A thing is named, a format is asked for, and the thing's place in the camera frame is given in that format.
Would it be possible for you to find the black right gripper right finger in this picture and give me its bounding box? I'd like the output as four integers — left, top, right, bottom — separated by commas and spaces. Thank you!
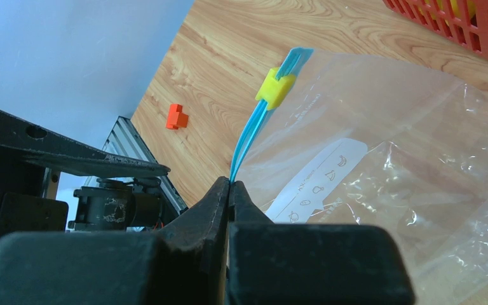
227, 181, 416, 304

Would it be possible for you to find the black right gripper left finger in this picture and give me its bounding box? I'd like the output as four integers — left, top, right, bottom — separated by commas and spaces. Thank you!
0, 177, 230, 304

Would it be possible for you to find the clear zip top bag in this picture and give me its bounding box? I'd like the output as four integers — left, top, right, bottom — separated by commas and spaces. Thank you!
230, 48, 488, 304

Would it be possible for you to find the yellow zipper slider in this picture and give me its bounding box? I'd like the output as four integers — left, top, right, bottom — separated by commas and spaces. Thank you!
255, 67, 296, 111

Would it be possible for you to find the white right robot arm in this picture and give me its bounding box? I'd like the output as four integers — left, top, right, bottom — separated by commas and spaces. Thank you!
0, 110, 416, 304

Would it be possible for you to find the small orange block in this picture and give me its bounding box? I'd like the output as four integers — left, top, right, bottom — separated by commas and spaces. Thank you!
166, 104, 189, 130

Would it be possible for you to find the red plastic shopping basket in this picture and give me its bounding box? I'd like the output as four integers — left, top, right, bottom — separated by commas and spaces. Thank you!
383, 0, 488, 60

